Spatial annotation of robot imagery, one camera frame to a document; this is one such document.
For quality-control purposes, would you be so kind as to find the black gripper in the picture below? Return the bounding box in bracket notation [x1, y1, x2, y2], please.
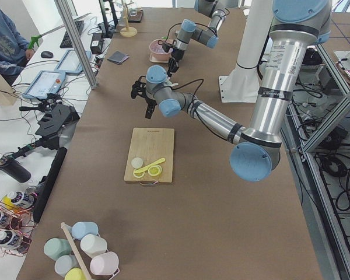
[167, 48, 184, 78]
[145, 94, 157, 119]

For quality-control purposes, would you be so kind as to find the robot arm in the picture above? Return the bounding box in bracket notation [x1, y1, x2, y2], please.
[167, 1, 228, 77]
[145, 1, 331, 181]

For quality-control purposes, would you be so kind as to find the pink bowl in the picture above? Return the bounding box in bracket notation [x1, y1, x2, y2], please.
[149, 38, 173, 62]

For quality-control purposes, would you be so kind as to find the pile of clear ice cubes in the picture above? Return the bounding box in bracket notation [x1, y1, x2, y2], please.
[150, 42, 167, 54]

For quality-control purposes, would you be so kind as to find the wooden cutting board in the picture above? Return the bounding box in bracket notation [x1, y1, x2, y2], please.
[124, 128, 175, 183]

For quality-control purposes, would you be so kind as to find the grey folded cloth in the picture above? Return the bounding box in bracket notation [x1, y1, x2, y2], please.
[107, 51, 130, 65]

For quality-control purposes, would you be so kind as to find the lemon end piece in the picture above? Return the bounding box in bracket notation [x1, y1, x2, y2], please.
[131, 157, 144, 169]

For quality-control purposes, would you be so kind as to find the wooden mug tree stand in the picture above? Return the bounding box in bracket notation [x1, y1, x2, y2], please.
[120, 0, 137, 37]

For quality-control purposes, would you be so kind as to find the lemon slice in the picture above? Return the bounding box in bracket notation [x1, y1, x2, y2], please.
[133, 170, 145, 179]
[147, 164, 162, 177]

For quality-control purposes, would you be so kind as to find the white pillar stand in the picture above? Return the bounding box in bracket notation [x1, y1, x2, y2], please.
[219, 0, 273, 103]

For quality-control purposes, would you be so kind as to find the teach pendant tablet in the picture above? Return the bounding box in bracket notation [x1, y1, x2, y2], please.
[54, 50, 83, 75]
[22, 71, 66, 100]

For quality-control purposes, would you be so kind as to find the person in blue sweater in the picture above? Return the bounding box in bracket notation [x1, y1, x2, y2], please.
[0, 9, 35, 85]

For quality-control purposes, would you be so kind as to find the pastel cup rack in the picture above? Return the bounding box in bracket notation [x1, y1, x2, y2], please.
[43, 221, 120, 279]

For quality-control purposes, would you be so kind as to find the aluminium frame post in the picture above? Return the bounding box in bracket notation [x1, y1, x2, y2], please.
[54, 0, 98, 89]

